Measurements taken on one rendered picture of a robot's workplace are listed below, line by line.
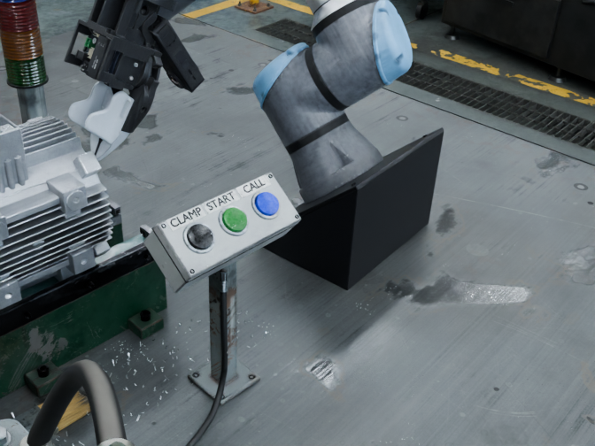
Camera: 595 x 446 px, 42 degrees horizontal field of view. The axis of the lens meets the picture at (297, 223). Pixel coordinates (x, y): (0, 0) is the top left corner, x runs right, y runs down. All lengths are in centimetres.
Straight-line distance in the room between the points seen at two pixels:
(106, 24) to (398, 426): 60
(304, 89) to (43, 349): 55
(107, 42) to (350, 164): 49
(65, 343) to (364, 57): 60
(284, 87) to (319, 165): 14
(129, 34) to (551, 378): 71
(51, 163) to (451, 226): 71
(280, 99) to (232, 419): 52
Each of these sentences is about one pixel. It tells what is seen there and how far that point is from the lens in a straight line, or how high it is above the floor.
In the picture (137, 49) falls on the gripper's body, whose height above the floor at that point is 122.
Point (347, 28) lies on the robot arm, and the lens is 122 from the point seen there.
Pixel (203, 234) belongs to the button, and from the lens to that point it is 85.
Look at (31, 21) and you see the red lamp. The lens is 128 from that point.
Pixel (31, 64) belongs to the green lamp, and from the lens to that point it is 130.
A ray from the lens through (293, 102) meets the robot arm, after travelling 126.
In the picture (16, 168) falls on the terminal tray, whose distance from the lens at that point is 95.
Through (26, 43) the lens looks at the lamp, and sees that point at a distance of 128.
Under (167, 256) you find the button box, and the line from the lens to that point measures 85.
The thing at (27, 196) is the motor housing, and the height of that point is 106.
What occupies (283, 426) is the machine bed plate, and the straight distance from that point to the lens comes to 101.
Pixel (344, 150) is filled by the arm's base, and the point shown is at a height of 96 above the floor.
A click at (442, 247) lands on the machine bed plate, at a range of 134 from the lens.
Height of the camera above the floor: 156
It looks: 34 degrees down
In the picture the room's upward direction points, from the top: 3 degrees clockwise
